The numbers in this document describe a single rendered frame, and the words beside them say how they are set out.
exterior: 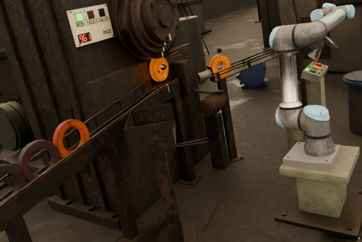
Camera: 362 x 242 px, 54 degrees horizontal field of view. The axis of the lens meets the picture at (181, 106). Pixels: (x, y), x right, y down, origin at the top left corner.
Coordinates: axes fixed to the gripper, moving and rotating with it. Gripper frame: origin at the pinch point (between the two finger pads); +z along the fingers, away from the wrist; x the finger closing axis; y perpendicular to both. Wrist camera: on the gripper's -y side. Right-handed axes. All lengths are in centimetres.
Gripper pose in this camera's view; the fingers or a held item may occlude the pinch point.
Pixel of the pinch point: (315, 61)
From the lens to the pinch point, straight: 238.4
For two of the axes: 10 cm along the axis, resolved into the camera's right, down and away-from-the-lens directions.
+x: -5.5, 3.5, -7.6
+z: -1.0, 8.7, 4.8
